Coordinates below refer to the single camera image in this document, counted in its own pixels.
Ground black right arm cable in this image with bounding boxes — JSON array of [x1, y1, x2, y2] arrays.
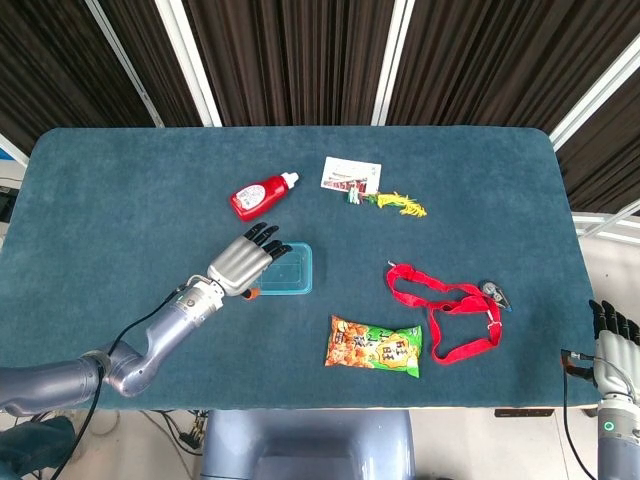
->
[[559, 348, 601, 480]]

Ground red lanyard strap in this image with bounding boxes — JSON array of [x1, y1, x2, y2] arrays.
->
[[385, 262, 504, 365]]

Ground dark brown curtain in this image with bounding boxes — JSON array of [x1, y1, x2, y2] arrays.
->
[[182, 0, 396, 128], [0, 0, 156, 156], [387, 0, 640, 134], [555, 74, 640, 216], [94, 0, 204, 128]]

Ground blue-grey robot torso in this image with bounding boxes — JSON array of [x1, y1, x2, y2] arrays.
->
[[199, 409, 416, 480]]

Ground yellow tassel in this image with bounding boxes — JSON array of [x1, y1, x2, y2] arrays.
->
[[375, 191, 429, 219]]

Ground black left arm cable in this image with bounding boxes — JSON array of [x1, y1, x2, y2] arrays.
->
[[49, 284, 194, 480]]

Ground white frame post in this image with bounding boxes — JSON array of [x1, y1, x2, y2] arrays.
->
[[154, 0, 223, 128], [371, 0, 412, 126], [549, 47, 640, 151]]

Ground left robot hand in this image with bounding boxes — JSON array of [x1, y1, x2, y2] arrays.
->
[[206, 222, 294, 301]]

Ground black floor cables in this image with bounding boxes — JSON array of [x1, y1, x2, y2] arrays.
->
[[144, 409, 209, 456]]

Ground metal keychain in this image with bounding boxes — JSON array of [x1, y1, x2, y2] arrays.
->
[[477, 279, 514, 311]]

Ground teal table cloth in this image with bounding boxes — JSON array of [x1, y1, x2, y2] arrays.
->
[[0, 126, 601, 411]]

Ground teal plastic container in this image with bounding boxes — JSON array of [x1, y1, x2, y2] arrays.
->
[[247, 242, 314, 296]]

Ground thin grey frame post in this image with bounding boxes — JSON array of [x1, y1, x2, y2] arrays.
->
[[84, 0, 165, 128]]

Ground dark green fabric bundle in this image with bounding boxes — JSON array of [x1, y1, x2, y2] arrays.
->
[[0, 417, 77, 480]]

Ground red ketchup squeeze bottle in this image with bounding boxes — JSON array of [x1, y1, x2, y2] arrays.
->
[[229, 171, 300, 223]]

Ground white metal rack frame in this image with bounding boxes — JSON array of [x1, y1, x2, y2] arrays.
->
[[572, 199, 640, 246]]

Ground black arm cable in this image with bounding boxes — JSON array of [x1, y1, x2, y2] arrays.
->
[[559, 348, 601, 480], [49, 284, 194, 480]]

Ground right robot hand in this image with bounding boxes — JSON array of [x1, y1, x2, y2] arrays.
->
[[588, 299, 640, 400]]

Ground white printed card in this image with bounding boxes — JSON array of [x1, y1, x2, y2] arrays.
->
[[320, 156, 383, 194]]

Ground green orange snack bag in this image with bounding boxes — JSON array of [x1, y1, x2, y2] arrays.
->
[[324, 314, 424, 380]]

